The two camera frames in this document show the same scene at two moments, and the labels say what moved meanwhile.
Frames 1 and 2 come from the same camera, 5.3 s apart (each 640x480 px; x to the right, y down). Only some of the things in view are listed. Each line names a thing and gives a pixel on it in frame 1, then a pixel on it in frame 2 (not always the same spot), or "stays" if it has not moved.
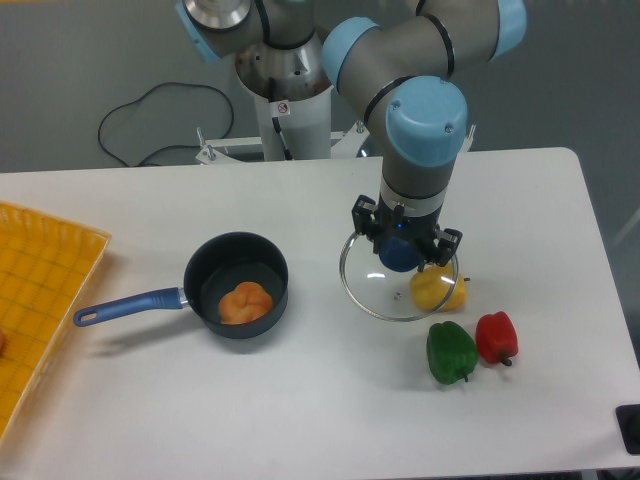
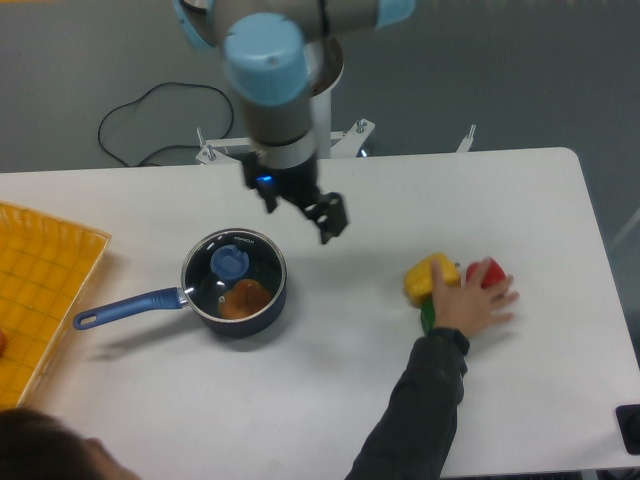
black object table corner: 628,416 stays
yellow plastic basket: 46,265 stays
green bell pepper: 451,353 -> 427,315
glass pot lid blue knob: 393,295 -> 229,261
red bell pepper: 496,338 -> 493,274
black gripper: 383,222 -> 298,184
